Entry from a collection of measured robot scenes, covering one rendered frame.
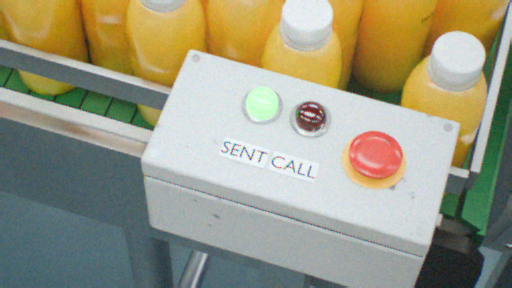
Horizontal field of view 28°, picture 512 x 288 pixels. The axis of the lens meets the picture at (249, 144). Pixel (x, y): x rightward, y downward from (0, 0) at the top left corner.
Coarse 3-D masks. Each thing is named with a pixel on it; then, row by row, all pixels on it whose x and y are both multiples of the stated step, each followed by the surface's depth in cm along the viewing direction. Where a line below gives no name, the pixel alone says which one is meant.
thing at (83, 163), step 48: (0, 96) 95; (0, 144) 99; (48, 144) 96; (96, 144) 93; (144, 144) 93; (48, 192) 105; (96, 192) 101; (144, 192) 98; (144, 240) 109; (192, 240) 103; (432, 240) 88
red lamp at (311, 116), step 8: (304, 104) 70; (312, 104) 70; (320, 104) 70; (296, 112) 70; (304, 112) 69; (312, 112) 69; (320, 112) 69; (296, 120) 70; (304, 120) 69; (312, 120) 69; (320, 120) 69; (304, 128) 69; (312, 128) 69
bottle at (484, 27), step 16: (448, 0) 88; (464, 0) 87; (480, 0) 86; (496, 0) 86; (448, 16) 89; (464, 16) 88; (480, 16) 88; (496, 16) 89; (432, 32) 93; (448, 32) 91; (464, 32) 90; (480, 32) 90; (496, 32) 92; (432, 48) 94
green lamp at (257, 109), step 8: (256, 88) 70; (264, 88) 70; (248, 96) 70; (256, 96) 70; (264, 96) 70; (272, 96) 70; (248, 104) 70; (256, 104) 70; (264, 104) 70; (272, 104) 70; (256, 112) 70; (264, 112) 70; (272, 112) 70
